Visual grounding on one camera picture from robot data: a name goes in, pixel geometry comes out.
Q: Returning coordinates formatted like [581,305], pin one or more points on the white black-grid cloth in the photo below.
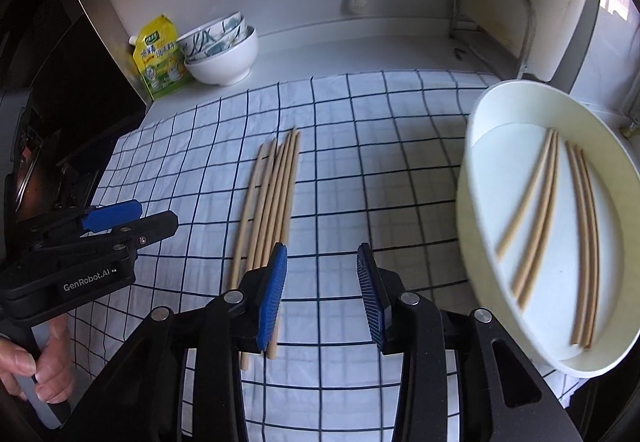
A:
[375,162]

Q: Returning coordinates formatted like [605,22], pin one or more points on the white cutting board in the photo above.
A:
[560,12]

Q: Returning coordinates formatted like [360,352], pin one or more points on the yellow green refill pouch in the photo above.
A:
[160,60]

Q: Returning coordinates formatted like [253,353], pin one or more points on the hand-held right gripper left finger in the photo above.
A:
[272,297]

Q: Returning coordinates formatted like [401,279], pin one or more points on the metal board rack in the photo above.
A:
[515,7]

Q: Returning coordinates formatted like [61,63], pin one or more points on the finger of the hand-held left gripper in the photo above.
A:
[112,216]
[150,227]

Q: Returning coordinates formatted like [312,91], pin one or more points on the patterned white bowl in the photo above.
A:
[210,40]

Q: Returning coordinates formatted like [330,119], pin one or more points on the large white bowl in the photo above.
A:
[227,62]

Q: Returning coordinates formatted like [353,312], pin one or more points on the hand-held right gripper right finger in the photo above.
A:
[370,292]

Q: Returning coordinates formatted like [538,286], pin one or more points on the person's left hand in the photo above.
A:
[55,372]

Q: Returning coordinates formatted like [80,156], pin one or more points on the cream round tray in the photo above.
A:
[545,222]

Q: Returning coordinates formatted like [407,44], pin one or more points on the row of wooden chopsticks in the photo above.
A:
[272,202]

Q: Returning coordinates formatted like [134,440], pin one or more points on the black appliance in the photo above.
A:
[55,87]

